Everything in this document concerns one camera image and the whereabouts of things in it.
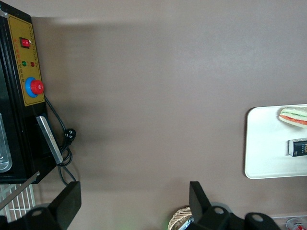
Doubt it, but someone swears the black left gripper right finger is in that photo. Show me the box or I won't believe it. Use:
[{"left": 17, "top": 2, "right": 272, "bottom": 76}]
[{"left": 189, "top": 181, "right": 231, "bottom": 230}]

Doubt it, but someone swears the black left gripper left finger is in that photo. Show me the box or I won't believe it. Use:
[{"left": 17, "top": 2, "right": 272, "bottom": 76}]
[{"left": 24, "top": 181, "right": 82, "bottom": 230}]

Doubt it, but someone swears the beige plastic tray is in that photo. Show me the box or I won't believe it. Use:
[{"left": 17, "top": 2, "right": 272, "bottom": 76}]
[{"left": 244, "top": 103, "right": 307, "bottom": 180}]

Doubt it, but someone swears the black gum box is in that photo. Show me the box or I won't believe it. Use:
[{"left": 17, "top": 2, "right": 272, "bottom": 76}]
[{"left": 287, "top": 138, "right": 307, "bottom": 158}]

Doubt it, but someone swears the aluminium foil container stack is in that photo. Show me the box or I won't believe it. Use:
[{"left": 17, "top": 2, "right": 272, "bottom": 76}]
[{"left": 183, "top": 215, "right": 195, "bottom": 230}]

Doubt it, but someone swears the wicker basket with foil containers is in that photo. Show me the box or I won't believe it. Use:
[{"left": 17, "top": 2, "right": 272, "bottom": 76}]
[{"left": 169, "top": 206, "right": 194, "bottom": 230}]

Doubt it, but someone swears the clear plastic container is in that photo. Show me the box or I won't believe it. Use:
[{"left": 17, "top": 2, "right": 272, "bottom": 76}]
[{"left": 0, "top": 114, "right": 12, "bottom": 173}]

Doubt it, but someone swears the black sealing machine yellow panel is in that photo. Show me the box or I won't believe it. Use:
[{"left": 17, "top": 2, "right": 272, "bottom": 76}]
[{"left": 0, "top": 6, "right": 63, "bottom": 184}]

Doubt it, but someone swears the clear acrylic bottle rack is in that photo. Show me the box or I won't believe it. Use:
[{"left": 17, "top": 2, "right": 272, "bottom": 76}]
[{"left": 271, "top": 214, "right": 307, "bottom": 230}]

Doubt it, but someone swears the red cola bottle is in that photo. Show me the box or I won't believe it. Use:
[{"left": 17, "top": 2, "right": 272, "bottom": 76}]
[{"left": 286, "top": 217, "right": 305, "bottom": 230}]

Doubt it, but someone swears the wrapped triangle sandwich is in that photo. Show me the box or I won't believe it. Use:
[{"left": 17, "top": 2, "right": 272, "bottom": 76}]
[{"left": 278, "top": 107, "right": 307, "bottom": 129}]

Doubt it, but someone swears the white wire rack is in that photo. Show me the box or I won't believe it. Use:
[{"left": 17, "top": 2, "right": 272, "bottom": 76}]
[{"left": 0, "top": 183, "right": 36, "bottom": 223}]

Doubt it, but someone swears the black power cable with plug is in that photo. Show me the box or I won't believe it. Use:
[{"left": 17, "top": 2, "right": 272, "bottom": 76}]
[{"left": 44, "top": 95, "right": 78, "bottom": 186}]

